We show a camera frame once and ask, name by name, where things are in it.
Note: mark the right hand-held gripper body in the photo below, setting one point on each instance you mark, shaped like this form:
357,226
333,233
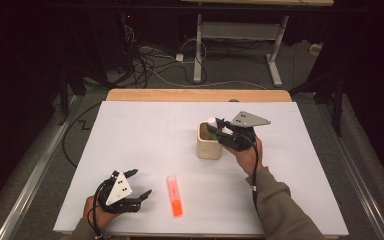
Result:
240,138

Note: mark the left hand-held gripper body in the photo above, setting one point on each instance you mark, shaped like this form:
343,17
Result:
118,193

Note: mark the beige pen holder cup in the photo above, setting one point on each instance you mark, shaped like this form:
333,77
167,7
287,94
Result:
208,148

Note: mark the orange highlighter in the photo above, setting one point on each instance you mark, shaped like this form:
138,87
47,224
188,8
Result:
175,196

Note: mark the person's right hand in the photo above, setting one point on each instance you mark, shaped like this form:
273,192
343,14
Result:
248,160

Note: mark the person's left hand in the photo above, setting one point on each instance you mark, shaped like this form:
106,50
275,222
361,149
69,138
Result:
103,218

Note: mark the wooden table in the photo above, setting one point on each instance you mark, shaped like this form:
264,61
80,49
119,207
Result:
196,95

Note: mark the grey metal floor rail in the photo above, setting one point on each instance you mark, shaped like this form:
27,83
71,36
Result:
356,173
36,180

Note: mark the white desk frame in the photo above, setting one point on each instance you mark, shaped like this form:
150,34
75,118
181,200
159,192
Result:
236,31

